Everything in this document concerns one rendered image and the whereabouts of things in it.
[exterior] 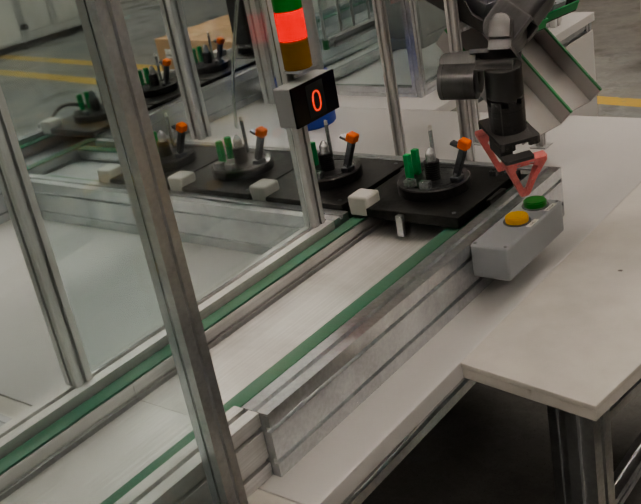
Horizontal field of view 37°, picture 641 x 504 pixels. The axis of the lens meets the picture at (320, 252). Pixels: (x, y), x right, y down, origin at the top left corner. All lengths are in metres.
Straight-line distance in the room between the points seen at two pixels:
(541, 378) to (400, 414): 0.21
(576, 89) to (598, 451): 0.98
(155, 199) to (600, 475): 0.79
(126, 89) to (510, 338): 0.79
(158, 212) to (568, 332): 0.75
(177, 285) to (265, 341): 0.49
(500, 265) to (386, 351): 0.27
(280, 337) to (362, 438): 0.25
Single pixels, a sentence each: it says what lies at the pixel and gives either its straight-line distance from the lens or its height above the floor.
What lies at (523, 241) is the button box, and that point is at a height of 0.95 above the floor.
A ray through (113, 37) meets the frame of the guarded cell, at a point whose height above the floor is 1.48.
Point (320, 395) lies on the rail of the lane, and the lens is 1.34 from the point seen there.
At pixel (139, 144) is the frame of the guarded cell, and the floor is 1.37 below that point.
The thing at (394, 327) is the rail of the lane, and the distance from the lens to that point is 1.46.
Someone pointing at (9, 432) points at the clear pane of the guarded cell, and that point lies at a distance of 0.96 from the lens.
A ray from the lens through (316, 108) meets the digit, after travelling 1.69.
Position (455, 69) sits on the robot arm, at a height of 1.26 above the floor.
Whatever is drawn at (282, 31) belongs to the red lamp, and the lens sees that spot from 1.66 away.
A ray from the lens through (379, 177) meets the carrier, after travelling 1.95.
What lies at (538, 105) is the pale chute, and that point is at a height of 1.03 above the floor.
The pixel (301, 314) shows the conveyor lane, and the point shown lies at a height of 0.92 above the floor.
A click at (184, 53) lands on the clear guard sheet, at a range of 1.53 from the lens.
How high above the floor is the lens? 1.63
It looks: 24 degrees down
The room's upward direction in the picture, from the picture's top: 11 degrees counter-clockwise
